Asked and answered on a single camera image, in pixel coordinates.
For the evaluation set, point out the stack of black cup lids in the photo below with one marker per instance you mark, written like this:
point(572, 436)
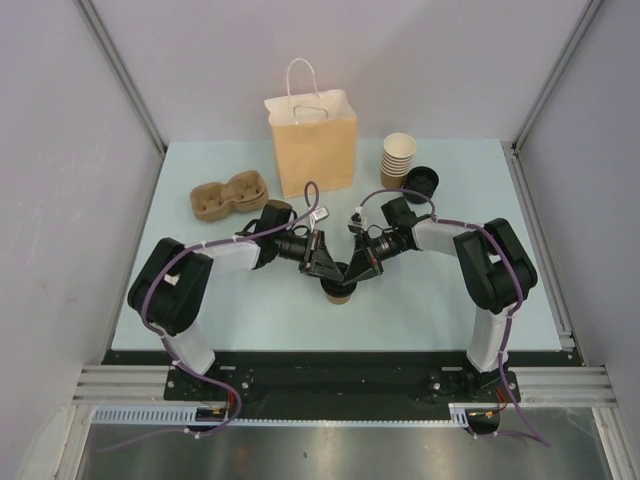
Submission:
point(423, 181)

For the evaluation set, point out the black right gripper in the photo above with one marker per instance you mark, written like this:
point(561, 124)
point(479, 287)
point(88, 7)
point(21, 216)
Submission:
point(366, 261)

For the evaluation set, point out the brown paper coffee cup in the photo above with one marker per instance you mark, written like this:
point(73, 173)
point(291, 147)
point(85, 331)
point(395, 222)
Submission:
point(338, 300)

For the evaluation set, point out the stack of brown paper cups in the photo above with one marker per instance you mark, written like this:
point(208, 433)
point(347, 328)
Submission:
point(397, 156)

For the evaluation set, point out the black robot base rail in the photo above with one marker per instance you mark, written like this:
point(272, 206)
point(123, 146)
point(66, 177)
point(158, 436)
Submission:
point(342, 386)

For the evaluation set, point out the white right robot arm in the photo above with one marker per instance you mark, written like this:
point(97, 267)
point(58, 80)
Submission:
point(497, 272)

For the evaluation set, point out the brown paper bag white handles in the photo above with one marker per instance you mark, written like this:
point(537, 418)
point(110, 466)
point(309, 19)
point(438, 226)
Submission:
point(314, 136)

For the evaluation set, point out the brown cardboard cup carrier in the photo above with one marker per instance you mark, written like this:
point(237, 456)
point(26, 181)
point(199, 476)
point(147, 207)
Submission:
point(244, 192)

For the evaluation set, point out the black coffee cup lid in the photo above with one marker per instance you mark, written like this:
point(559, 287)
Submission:
point(336, 288)

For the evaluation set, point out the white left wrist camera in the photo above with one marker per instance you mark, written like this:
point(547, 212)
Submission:
point(318, 215)

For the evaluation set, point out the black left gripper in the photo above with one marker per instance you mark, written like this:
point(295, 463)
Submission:
point(316, 260)

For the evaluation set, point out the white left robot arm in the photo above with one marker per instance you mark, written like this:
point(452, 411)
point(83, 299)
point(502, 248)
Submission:
point(168, 291)

